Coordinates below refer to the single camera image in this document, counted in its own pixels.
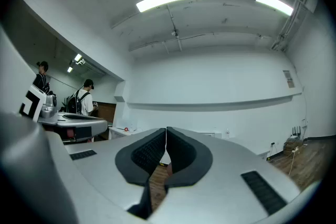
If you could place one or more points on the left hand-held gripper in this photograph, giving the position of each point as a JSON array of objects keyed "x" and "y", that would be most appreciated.
[{"x": 31, "y": 102}]

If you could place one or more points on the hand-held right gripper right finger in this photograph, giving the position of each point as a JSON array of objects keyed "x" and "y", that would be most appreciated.
[{"x": 223, "y": 191}]

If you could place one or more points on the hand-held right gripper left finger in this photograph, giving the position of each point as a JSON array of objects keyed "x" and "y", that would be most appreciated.
[{"x": 105, "y": 170}]

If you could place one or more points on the black backpack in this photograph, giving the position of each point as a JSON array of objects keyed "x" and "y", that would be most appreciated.
[{"x": 73, "y": 105}]

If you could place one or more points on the small white square table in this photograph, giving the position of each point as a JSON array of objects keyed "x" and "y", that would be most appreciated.
[{"x": 118, "y": 132}]

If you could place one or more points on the small ceiling light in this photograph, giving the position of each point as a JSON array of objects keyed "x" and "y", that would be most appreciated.
[
  {"x": 69, "y": 69},
  {"x": 78, "y": 57}
]

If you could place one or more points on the clear water bottle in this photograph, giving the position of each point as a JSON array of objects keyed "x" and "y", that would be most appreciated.
[{"x": 227, "y": 133}]

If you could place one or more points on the brown cardboard box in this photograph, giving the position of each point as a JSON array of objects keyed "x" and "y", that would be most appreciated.
[{"x": 290, "y": 148}]

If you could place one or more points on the white power strip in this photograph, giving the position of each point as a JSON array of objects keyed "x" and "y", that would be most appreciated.
[{"x": 295, "y": 149}]

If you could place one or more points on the white router black antennas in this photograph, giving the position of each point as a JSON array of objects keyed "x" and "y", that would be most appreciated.
[{"x": 294, "y": 136}]

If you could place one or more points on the ceiling conduit pipe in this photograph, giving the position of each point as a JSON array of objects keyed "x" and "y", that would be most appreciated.
[{"x": 172, "y": 18}]

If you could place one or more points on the wall notice sheet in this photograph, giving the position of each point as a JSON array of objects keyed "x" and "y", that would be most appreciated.
[{"x": 289, "y": 78}]

